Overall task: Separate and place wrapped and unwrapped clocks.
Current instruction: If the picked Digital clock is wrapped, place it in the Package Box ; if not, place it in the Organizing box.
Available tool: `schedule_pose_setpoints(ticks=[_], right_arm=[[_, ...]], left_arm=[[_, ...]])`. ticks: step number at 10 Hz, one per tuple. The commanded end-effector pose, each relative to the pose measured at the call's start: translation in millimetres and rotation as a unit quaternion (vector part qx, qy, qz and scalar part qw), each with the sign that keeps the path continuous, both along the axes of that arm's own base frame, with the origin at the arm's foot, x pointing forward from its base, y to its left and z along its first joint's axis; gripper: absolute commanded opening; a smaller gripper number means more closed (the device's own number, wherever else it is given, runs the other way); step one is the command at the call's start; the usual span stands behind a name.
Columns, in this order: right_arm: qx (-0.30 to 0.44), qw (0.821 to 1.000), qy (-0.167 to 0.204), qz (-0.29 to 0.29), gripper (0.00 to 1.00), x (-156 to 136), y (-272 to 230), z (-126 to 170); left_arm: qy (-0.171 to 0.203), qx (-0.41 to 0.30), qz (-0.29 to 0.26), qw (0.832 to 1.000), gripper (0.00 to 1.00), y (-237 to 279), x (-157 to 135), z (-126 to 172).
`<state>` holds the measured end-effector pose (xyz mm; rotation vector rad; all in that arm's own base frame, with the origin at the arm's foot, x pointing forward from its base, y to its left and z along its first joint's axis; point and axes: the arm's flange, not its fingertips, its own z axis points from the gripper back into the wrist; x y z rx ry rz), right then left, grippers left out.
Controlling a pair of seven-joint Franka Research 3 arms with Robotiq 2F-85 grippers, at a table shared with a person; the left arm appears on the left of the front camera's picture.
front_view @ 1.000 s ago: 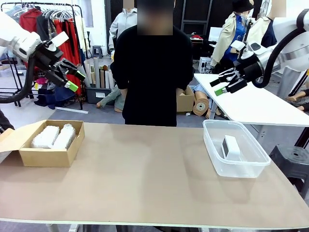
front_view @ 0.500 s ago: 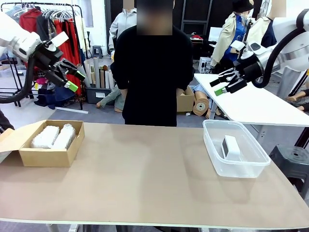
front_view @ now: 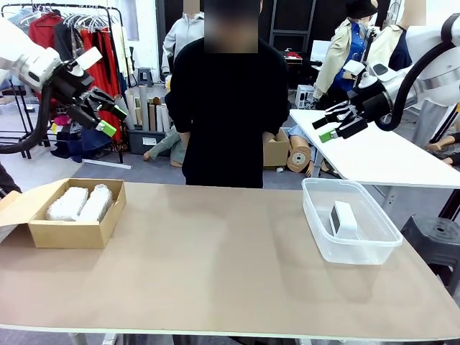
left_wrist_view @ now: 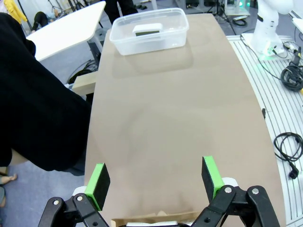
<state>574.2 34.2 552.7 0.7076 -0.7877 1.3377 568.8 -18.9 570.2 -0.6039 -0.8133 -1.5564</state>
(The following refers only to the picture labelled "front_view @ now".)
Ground white monitor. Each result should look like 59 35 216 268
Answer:
309 39 334 62

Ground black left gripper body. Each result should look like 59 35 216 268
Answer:
51 63 93 104

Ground black hanging garment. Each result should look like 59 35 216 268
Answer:
53 23 87 65

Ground clear plastic container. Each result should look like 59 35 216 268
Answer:
301 177 404 266

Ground black bucket hat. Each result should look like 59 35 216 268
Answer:
345 0 379 18

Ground short red garment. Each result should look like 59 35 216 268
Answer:
28 13 64 109

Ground mannequin parts in teal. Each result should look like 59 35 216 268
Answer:
143 125 188 168

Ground unwrapped white alarm clock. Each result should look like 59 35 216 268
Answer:
328 200 360 239

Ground long red garment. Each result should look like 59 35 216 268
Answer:
80 28 123 141

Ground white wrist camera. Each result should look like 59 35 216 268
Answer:
64 46 104 76
343 59 382 89

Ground small grey stool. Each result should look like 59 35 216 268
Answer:
136 67 154 87

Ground white computer case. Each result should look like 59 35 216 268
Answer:
295 84 317 109

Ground cream cardboard tube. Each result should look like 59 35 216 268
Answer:
124 89 137 127

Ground person in grey hoodie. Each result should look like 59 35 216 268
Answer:
161 0 206 73

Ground grey storage bin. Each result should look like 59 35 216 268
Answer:
127 127 170 156

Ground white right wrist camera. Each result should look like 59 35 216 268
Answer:
343 59 382 89

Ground mannequin in beige coat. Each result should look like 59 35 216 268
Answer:
314 0 378 109

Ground open brown cardboard box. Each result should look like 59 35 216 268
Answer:
0 178 127 249

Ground bystander's dark sleeve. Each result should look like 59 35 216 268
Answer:
0 161 22 197

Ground small brown cardboard box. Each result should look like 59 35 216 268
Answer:
263 127 291 170

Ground bubble-wrapped white clock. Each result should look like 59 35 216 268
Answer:
77 183 113 223
45 185 91 222

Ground brown paper roll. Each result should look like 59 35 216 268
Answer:
286 134 313 175

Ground navy cloth pile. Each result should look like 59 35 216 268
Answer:
50 118 118 162

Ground tall grey cardboard tube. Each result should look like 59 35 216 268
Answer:
139 84 150 130

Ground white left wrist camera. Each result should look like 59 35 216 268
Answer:
64 46 104 76

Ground black plastic stool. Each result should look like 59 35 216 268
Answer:
400 214 460 288

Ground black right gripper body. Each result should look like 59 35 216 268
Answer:
350 80 393 121

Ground person in black sweater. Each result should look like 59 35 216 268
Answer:
165 35 290 190

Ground white table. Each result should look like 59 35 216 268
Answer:
289 107 460 216

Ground leaning grey cardboard tube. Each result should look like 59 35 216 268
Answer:
111 93 136 130

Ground white floor rail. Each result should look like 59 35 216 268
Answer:
81 157 132 170

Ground grey hanging cloth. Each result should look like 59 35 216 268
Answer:
413 99 454 144

